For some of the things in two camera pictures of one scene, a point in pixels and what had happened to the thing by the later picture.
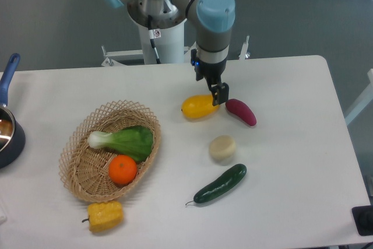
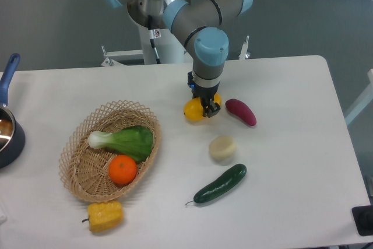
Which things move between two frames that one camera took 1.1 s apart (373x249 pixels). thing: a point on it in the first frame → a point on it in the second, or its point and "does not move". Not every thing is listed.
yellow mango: (199, 106) does not move
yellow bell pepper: (104, 216) does not move
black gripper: (212, 72) → (206, 94)
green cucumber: (225, 182) does not move
